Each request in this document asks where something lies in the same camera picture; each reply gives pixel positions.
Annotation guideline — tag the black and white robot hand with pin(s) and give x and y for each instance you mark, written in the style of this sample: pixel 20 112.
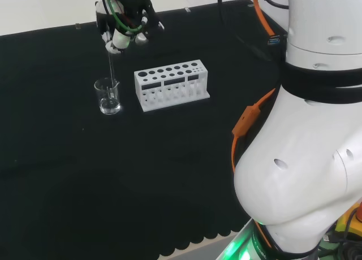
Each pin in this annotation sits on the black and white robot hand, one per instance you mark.
pixel 133 5

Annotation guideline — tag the clear glass beaker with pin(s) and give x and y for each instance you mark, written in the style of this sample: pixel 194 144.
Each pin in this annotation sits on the clear glass beaker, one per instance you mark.
pixel 108 108

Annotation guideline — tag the yellow stop button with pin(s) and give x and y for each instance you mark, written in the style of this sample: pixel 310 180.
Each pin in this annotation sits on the yellow stop button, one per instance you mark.
pixel 343 226

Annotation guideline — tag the clear glass rod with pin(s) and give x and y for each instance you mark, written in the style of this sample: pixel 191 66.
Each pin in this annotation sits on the clear glass rod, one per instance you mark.
pixel 111 67

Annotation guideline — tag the black bench cloth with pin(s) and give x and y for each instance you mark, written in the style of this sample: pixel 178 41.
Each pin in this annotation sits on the black bench cloth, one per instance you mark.
pixel 113 172

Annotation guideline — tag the white test tube rack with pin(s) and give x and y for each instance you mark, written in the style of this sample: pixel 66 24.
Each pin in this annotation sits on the white test tube rack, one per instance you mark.
pixel 167 100

